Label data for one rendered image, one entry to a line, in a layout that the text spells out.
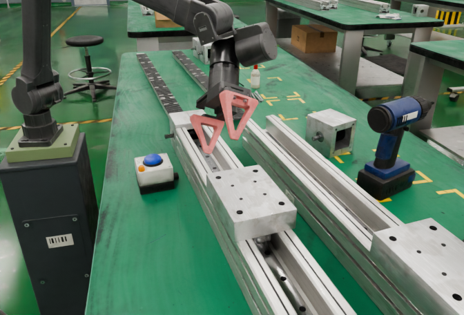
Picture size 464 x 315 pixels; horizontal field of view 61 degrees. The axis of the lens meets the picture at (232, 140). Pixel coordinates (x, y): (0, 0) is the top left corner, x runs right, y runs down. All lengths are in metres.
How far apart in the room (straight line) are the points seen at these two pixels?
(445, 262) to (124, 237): 0.55
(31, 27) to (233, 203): 0.66
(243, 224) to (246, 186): 0.10
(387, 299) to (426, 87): 2.22
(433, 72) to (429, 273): 2.26
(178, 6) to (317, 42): 4.13
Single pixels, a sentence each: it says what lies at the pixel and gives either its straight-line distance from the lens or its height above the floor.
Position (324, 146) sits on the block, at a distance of 1.10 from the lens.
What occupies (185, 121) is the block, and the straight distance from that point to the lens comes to 1.06.
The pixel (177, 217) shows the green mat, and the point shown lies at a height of 0.78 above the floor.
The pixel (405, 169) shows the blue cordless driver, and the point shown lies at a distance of 0.98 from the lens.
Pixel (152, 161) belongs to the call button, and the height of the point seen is 0.85.
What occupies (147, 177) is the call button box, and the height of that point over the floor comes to 0.82.
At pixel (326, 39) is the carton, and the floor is 0.38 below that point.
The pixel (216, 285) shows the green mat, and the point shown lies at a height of 0.78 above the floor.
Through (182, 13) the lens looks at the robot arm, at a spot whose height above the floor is 1.18.
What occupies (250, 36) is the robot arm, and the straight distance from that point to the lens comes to 0.72.
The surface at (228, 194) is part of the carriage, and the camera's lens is 0.69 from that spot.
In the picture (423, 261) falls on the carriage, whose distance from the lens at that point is 0.61.
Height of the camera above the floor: 1.28
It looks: 26 degrees down
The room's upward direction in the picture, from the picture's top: straight up
